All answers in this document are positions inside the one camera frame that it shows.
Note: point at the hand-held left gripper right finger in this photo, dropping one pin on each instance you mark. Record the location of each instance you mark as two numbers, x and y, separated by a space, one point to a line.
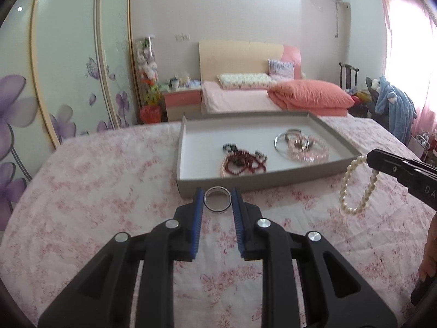
238 225

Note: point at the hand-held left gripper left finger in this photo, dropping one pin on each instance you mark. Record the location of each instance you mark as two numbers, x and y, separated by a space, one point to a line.
198 225

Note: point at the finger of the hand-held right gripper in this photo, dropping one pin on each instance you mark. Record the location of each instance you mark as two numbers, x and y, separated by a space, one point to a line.
403 172

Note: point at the grey cardboard tray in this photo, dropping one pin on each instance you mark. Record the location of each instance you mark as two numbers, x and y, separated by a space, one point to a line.
205 150

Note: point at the thin silver bangle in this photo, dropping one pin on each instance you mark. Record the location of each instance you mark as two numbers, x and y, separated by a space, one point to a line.
276 142

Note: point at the person's right hand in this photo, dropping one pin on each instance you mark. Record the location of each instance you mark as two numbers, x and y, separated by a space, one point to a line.
430 252

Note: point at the blue plush garment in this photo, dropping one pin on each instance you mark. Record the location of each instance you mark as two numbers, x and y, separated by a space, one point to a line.
396 109

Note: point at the silver cuff bangle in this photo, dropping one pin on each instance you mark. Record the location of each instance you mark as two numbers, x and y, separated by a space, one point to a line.
293 131

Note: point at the dark wooden chair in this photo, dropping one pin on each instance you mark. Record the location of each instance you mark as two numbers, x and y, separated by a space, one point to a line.
348 75

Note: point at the pink curtain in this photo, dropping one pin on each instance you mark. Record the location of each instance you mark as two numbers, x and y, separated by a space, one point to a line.
409 58

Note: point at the orange duvet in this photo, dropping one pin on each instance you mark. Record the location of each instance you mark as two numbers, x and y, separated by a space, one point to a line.
310 95

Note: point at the red bag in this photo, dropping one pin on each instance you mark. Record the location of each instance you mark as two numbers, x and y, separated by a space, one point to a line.
150 114

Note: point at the pink and beige nightstand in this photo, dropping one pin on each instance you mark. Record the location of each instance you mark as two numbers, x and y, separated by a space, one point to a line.
181 104

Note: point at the floral white pillow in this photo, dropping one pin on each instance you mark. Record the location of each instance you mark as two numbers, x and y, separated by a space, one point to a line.
245 80

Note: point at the purple patterned pillow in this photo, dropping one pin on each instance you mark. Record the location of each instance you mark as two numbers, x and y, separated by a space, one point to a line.
281 68

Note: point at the clear tube of plush toys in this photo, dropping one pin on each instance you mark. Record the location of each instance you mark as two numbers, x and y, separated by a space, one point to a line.
147 71

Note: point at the bed with beige headboard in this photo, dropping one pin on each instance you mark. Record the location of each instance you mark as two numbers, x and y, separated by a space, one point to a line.
235 58

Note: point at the wardrobe with purple flower doors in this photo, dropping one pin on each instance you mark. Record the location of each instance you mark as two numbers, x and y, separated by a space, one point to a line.
61 58

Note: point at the white wall socket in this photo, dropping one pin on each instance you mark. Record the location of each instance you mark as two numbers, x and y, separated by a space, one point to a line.
182 36

